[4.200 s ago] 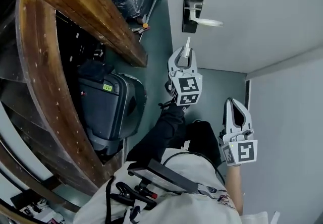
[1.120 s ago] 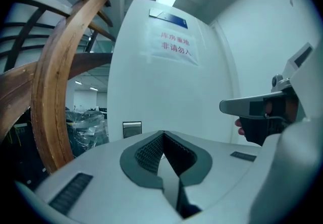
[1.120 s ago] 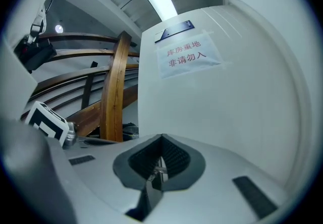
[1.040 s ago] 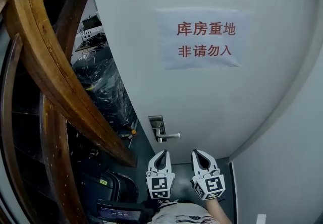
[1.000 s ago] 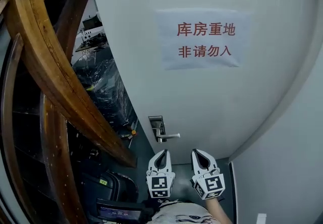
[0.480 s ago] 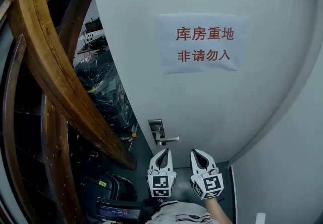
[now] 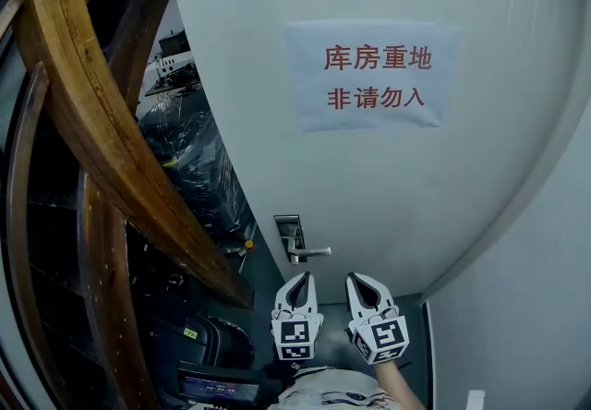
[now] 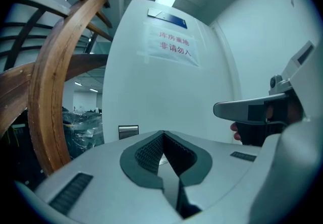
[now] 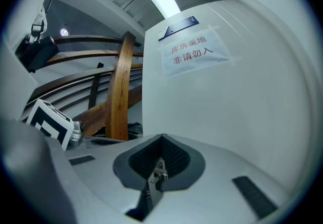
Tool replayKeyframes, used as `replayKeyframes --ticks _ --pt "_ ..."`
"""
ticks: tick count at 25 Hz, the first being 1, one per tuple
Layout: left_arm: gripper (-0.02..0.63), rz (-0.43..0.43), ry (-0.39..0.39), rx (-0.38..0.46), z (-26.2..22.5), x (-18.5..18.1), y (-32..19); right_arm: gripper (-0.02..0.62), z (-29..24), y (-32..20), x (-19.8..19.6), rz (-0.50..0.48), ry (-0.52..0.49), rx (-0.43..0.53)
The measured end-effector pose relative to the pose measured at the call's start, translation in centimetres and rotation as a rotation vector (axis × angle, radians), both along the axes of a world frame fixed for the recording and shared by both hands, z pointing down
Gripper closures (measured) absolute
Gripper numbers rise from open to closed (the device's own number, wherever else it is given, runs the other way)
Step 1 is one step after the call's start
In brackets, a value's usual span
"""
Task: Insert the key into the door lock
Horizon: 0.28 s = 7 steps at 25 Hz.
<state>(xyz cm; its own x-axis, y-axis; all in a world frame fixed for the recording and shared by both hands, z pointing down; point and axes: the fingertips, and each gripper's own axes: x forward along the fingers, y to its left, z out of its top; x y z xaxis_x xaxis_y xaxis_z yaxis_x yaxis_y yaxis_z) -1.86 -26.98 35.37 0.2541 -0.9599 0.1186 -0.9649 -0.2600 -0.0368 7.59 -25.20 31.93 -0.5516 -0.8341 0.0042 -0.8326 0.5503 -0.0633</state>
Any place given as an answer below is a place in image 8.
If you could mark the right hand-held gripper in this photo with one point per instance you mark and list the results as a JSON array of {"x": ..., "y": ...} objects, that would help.
[{"x": 305, "y": 86}]

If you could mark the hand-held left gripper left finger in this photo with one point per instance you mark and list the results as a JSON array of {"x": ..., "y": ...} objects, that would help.
[{"x": 101, "y": 180}]

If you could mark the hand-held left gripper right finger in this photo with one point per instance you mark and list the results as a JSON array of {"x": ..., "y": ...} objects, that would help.
[{"x": 222, "y": 175}]

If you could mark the white door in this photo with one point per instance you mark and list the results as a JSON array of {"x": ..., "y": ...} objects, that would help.
[{"x": 164, "y": 91}]

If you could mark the paper sign with red text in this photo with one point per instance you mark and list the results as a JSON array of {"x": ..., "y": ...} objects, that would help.
[{"x": 171, "y": 45}]

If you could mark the person's right hand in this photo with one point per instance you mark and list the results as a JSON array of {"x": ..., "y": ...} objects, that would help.
[{"x": 236, "y": 127}]

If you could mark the plastic-wrapped goods stack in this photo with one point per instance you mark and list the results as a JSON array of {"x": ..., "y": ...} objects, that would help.
[{"x": 83, "y": 132}]

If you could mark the wooden spiral staircase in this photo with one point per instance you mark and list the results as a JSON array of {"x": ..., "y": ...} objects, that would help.
[{"x": 50, "y": 86}]

